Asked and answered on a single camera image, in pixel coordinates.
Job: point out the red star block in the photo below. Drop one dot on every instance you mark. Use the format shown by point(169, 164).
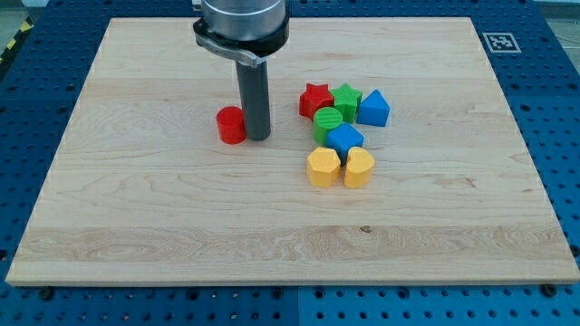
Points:
point(314, 98)

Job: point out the green star block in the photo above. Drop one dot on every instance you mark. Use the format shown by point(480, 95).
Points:
point(347, 100)

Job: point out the yellow hexagon block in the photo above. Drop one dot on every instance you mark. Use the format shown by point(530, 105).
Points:
point(323, 167)

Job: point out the green cylinder block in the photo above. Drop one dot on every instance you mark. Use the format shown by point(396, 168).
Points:
point(326, 119)

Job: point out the blue cube block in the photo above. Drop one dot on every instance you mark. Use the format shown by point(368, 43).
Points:
point(342, 139)

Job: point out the yellow heart block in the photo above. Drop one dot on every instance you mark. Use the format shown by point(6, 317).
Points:
point(359, 167)

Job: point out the red cylinder block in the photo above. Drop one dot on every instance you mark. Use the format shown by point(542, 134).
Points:
point(231, 125)

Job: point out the grey cylindrical pointer rod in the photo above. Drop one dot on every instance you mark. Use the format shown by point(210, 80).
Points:
point(254, 97)

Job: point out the blue triangle block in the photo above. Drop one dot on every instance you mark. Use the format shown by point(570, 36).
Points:
point(374, 110)

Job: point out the light wooden board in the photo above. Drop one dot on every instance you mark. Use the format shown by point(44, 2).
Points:
point(142, 191)

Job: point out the white fiducial marker tag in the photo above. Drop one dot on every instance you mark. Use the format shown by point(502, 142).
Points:
point(499, 42)

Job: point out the black bolt front left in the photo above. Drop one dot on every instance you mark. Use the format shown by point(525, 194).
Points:
point(46, 293)

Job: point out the black bolt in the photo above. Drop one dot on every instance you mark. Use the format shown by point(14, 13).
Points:
point(548, 290)
point(46, 293)

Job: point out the black bolt front right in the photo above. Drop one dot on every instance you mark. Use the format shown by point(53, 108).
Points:
point(548, 290)

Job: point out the yellow black hazard tape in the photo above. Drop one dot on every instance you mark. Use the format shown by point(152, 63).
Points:
point(17, 41)

